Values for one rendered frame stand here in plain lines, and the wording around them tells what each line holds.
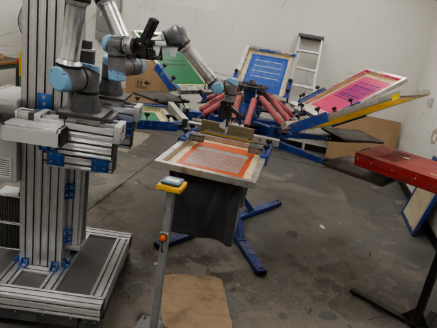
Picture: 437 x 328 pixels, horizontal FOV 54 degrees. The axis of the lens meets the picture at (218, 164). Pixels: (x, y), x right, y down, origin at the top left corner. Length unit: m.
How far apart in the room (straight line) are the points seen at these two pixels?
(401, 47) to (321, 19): 1.22
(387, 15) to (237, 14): 2.18
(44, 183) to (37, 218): 0.23
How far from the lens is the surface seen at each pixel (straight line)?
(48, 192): 2.64
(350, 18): 6.94
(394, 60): 7.02
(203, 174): 2.39
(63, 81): 2.08
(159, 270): 2.49
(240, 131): 2.86
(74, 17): 2.06
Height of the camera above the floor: 1.80
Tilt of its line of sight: 19 degrees down
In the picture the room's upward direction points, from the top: 9 degrees clockwise
